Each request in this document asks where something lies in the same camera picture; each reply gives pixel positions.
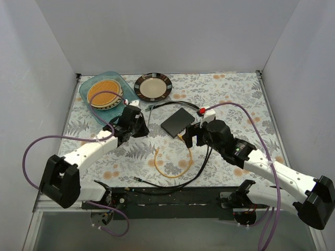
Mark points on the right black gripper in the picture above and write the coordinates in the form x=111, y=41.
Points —
x=197, y=135

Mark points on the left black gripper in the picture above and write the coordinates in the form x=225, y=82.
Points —
x=140, y=125

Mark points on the black network switch box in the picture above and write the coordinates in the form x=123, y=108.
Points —
x=177, y=122

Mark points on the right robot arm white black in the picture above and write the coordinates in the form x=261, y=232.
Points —
x=310, y=198

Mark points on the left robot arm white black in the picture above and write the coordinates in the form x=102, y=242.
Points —
x=61, y=178

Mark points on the floral tablecloth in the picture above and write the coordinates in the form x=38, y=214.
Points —
x=157, y=158

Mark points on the blue plastic tray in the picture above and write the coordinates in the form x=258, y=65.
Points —
x=101, y=116

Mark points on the dark rimmed ceramic plate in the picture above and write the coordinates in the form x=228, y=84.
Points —
x=152, y=87

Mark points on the orange woven round plate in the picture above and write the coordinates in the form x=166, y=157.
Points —
x=100, y=94

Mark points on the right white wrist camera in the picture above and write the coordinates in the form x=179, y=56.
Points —
x=206, y=115

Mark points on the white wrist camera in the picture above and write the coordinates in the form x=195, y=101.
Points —
x=206, y=115
x=134, y=103

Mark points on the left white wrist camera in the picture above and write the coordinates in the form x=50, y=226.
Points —
x=134, y=103

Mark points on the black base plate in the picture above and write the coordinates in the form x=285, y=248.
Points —
x=185, y=203

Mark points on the aluminium frame rail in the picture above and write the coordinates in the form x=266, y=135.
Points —
x=45, y=204

